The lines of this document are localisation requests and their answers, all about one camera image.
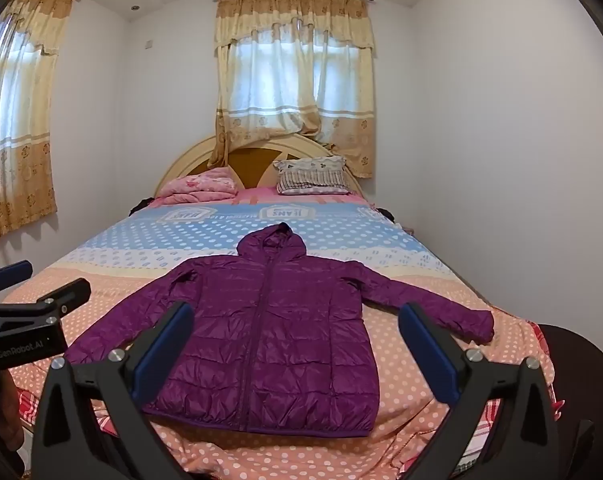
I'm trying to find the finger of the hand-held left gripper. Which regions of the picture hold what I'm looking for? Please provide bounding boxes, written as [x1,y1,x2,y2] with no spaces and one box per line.
[0,260,34,305]
[28,279,92,321]

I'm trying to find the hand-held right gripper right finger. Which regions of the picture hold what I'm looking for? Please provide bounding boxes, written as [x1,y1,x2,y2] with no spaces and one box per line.
[398,302,565,480]

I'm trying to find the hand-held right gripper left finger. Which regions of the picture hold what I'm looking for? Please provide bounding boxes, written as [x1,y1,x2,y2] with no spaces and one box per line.
[31,301,194,480]

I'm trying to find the purple hooded puffer jacket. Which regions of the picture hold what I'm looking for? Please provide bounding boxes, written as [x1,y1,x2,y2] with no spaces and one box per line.
[64,222,495,438]

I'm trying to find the person's left hand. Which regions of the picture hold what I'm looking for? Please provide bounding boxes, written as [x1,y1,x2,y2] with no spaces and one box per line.
[0,367,26,461]

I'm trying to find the pastel dotted bedsheet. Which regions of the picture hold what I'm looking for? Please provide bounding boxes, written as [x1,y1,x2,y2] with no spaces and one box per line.
[1,187,565,480]

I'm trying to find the beige floral curtain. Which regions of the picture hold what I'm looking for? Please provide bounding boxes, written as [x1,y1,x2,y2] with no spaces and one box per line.
[0,0,77,252]
[208,0,377,178]

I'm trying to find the dark brown furniture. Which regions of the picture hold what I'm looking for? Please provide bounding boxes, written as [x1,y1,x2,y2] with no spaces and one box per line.
[536,324,603,480]

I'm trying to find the pink folded blanket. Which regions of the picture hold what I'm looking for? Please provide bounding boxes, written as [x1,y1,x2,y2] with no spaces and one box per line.
[158,167,239,206]

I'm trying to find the beige wooden headboard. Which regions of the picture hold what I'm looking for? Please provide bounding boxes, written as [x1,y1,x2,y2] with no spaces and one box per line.
[154,132,367,198]

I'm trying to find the striped patterned pillow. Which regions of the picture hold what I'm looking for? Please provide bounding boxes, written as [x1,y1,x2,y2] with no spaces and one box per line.
[272,156,351,196]

